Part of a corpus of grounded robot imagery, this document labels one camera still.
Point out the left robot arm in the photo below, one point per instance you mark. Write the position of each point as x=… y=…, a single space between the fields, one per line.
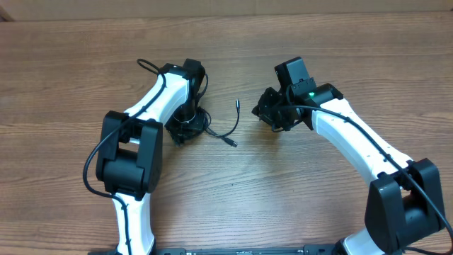
x=131 y=155

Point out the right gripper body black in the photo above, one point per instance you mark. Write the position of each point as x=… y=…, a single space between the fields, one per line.
x=274 y=108

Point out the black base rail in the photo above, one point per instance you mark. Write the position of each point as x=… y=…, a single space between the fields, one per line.
x=244 y=251

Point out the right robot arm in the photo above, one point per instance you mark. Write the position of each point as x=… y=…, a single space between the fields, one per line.
x=404 y=203

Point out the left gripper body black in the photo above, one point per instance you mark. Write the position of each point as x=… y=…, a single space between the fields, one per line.
x=187 y=118

